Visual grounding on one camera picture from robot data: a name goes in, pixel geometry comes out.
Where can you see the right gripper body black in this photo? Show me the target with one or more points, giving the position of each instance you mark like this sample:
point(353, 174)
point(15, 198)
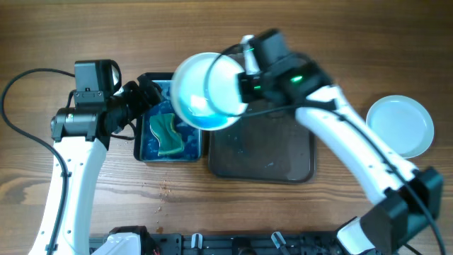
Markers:
point(251, 87)

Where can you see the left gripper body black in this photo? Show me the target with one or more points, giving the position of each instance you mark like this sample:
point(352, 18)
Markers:
point(130, 104)

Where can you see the white plate blue stain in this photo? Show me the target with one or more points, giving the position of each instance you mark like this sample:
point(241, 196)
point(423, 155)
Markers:
point(205, 93)

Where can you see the green yellow sponge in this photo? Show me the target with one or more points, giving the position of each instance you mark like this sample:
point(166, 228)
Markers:
point(163, 128)

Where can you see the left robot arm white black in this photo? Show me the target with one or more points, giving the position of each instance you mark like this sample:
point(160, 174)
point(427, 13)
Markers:
point(81, 138)

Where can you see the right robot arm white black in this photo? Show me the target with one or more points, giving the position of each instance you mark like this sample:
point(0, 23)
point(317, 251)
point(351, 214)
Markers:
point(405, 199)

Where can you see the black tray with blue water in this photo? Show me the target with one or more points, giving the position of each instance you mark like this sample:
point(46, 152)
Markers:
point(149, 147)

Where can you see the brown serving tray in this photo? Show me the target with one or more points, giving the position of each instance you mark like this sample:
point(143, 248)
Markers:
point(268, 148)

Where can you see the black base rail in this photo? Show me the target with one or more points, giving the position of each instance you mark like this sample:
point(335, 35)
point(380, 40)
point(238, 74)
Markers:
point(304, 243)

